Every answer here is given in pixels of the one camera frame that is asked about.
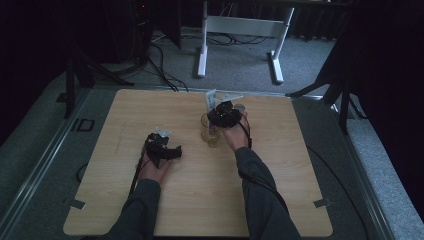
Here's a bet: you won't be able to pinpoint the person's right hand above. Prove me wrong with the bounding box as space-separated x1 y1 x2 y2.
221 109 253 153

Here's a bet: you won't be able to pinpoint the long black cable on platform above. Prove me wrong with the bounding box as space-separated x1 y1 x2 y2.
306 145 370 240

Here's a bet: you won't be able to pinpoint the black rectangular floor bracket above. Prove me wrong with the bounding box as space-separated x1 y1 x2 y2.
70 118 96 133

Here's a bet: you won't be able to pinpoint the clear glass cup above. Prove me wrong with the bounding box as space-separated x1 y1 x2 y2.
199 112 223 149

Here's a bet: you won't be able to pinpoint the white desk frame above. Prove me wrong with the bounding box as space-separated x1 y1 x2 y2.
195 0 296 85

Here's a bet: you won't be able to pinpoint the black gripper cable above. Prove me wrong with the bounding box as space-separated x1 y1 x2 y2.
128 149 149 198
238 113 291 216

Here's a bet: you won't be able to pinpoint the black floor cable bundle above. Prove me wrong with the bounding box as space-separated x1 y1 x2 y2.
146 41 190 93

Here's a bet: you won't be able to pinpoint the person's left hand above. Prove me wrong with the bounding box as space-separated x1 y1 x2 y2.
138 151 174 184

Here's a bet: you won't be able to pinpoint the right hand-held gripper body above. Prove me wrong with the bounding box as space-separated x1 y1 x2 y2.
204 88 244 129

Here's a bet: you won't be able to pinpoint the dark equipment rack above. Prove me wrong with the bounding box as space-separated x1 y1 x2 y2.
131 0 158 64

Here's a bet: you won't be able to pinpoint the grey tape piece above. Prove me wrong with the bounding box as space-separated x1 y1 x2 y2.
63 197 86 211
313 198 334 208

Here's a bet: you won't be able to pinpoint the black stand with slanted legs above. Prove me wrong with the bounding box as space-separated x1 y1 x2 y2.
56 43 134 120

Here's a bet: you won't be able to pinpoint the black stand with dark drape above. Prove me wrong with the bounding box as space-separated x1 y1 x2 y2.
285 33 371 136

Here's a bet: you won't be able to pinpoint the black cable loop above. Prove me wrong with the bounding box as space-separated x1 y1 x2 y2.
75 162 89 184

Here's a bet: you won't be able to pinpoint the cables under white desk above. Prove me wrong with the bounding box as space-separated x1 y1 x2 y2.
206 31 269 47

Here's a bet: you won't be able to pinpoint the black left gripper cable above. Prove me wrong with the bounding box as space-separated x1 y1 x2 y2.
128 149 149 198

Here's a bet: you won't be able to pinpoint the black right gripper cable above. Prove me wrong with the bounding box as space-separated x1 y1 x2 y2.
238 113 291 216

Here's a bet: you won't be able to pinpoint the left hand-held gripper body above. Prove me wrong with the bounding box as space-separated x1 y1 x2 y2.
143 127 173 169

